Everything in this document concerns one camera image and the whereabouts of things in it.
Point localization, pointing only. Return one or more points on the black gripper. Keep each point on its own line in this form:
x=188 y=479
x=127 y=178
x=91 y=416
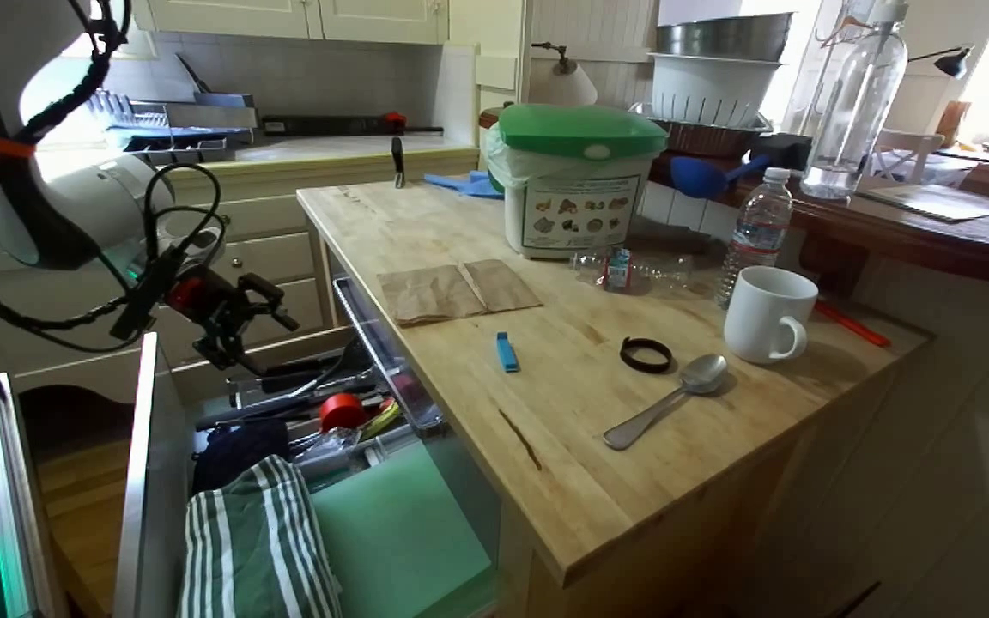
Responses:
x=231 y=310

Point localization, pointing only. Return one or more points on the steel island drawer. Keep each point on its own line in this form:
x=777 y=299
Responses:
x=152 y=481
x=386 y=349

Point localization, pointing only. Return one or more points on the white base cabinet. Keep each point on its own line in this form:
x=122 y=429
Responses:
x=275 y=228

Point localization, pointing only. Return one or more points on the white upper cabinet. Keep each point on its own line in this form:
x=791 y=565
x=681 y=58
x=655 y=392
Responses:
x=333 y=19

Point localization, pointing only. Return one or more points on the dark blue cloth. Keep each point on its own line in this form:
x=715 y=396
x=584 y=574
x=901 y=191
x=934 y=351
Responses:
x=239 y=450

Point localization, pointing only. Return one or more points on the red round utensil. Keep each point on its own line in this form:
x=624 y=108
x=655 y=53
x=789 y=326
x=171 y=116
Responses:
x=343 y=414

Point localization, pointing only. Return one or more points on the blue dish rack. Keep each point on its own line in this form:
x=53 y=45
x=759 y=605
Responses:
x=191 y=124

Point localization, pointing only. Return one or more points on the yellow green utensil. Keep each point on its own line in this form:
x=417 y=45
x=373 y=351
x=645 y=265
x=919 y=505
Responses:
x=381 y=420

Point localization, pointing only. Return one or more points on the black bar red knob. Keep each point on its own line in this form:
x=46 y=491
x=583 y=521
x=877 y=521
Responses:
x=333 y=124

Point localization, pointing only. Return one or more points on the brown paper napkin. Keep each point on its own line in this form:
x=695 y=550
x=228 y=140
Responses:
x=454 y=291

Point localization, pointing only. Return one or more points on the green white striped towel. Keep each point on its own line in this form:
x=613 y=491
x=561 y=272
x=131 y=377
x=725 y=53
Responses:
x=259 y=537

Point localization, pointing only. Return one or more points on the green mat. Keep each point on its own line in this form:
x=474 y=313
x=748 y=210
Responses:
x=402 y=537

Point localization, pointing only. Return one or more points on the white bin green lid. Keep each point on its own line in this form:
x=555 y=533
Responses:
x=569 y=183

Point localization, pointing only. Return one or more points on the wooden top kitchen island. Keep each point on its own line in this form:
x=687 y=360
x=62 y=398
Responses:
x=584 y=414

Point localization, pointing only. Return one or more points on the small glass jar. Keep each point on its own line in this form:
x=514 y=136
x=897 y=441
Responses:
x=617 y=272

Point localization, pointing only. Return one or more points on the white shade lamp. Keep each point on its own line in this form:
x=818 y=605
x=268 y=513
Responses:
x=566 y=82

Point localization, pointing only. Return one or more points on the metal spoon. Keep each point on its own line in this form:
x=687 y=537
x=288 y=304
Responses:
x=669 y=398

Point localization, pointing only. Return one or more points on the blue bowl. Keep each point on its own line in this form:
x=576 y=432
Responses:
x=695 y=175

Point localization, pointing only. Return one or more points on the white colander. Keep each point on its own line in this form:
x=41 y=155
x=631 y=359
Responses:
x=704 y=91

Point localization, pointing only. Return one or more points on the white ceramic mug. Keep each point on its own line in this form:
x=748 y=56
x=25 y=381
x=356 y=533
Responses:
x=764 y=313

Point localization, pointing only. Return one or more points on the clear plastic water bottle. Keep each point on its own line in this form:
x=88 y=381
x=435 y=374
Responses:
x=759 y=228

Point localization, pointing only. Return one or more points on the large metal bowl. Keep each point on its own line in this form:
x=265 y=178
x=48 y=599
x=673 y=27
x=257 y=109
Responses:
x=724 y=35

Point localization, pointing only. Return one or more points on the red pen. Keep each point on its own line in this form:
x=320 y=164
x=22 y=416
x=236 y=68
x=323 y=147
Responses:
x=858 y=322

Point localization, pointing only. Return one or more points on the large clear glass bottle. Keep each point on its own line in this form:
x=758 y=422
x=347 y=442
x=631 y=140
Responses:
x=858 y=103

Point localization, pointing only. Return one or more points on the brown wooden counter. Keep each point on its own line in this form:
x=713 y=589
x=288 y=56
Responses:
x=927 y=233

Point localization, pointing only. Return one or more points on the papers on counter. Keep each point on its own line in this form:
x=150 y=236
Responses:
x=934 y=201

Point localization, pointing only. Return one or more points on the black desk lamp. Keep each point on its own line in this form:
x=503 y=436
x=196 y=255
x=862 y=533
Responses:
x=943 y=58

